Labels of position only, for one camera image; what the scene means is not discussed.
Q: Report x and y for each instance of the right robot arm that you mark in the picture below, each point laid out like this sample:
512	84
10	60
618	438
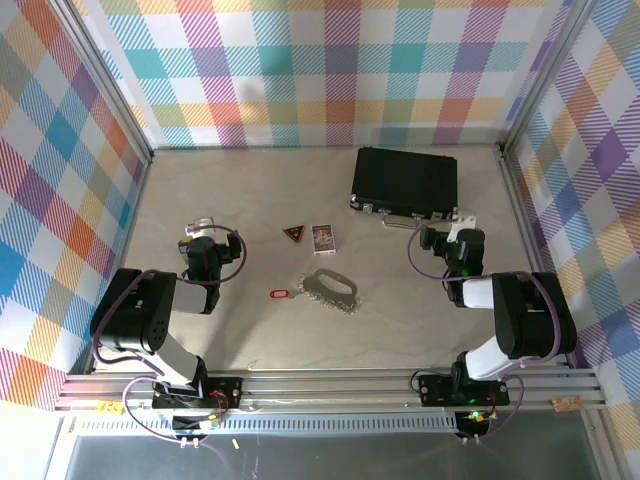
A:
530	310

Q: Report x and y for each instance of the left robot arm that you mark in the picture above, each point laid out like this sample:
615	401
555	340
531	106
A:
135	310

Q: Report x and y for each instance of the red plastic key tag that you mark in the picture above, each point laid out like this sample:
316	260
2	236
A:
274	294

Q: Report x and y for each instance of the dark triangular badge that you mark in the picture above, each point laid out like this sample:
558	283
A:
295	232

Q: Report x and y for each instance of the black briefcase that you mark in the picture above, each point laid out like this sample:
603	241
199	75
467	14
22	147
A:
405	180

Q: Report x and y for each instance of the small playing card box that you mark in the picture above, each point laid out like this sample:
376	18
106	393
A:
323	239

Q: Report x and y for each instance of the small controller circuit board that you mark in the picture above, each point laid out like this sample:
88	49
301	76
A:
197	424
475	420

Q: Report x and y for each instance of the tan sticker label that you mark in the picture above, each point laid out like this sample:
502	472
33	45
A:
110	407
566	403

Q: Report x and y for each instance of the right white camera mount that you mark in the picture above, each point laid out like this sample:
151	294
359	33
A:
455	232

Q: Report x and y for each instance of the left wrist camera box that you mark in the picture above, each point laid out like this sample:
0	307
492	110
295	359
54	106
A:
200	226

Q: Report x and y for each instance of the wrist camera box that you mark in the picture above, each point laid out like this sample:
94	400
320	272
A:
200	226
465	217

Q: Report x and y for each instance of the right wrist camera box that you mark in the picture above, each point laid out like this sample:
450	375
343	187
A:
465	217

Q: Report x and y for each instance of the aluminium side rail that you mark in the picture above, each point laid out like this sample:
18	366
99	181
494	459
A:
534	250
121	260

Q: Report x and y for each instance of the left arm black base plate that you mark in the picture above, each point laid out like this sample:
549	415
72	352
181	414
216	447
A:
225	387

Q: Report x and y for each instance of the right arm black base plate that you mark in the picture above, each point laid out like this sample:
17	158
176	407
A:
435	390

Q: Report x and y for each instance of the aluminium frame rail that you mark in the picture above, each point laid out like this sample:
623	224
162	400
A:
325	385

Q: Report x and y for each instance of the aluminium corner post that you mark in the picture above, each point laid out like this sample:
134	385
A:
105	75
542	75

